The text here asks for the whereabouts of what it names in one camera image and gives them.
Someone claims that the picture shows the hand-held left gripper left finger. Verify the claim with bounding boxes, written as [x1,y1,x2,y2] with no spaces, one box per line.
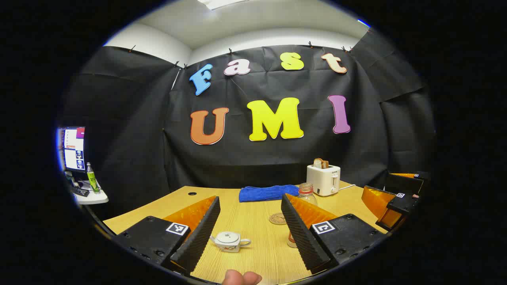
[114,195,221,277]

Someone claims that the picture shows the computer monitor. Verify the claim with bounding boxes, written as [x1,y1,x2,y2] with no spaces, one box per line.
[59,127,86,173]

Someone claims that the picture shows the clear plastic water bottle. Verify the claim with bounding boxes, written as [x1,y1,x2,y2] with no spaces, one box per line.
[288,182,318,248]

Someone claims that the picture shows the white ceramic teacup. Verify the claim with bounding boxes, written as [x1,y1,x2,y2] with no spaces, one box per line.
[210,232,252,253]

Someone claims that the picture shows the black backdrop cloth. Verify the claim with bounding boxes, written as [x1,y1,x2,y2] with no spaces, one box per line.
[59,30,436,220]

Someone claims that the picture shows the green drink bottle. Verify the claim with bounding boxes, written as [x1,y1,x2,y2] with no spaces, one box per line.
[86,162,101,194]

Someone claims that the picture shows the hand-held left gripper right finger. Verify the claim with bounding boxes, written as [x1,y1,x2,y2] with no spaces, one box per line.
[280,193,388,275]

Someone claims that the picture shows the white toaster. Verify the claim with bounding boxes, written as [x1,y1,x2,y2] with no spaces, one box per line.
[306,163,341,197]

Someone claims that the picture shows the white side table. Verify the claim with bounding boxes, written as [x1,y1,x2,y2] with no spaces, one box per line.
[71,180,109,205]

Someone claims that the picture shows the blue towel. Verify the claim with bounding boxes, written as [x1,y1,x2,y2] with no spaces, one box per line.
[239,184,300,203]

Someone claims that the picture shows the ceiling light panel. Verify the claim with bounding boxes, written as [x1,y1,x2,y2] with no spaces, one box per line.
[197,0,250,11]

